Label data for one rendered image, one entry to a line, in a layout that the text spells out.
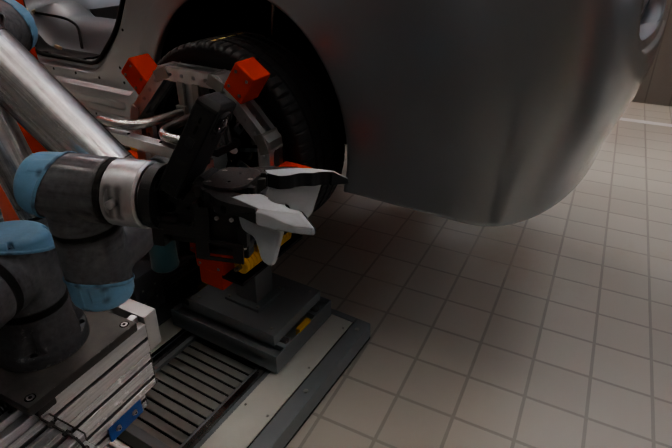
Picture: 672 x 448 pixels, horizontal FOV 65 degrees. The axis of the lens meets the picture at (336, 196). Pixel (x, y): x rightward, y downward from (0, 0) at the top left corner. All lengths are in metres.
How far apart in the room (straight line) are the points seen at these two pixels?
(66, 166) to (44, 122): 0.16
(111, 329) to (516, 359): 1.57
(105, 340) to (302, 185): 0.58
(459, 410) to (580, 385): 0.47
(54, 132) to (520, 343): 1.91
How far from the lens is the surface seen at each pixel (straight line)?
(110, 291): 0.69
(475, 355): 2.20
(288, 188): 0.58
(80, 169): 0.62
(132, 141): 1.50
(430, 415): 1.97
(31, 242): 0.95
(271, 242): 0.49
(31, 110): 0.79
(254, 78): 1.40
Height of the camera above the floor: 1.48
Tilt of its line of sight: 27 degrees down
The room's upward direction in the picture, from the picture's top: straight up
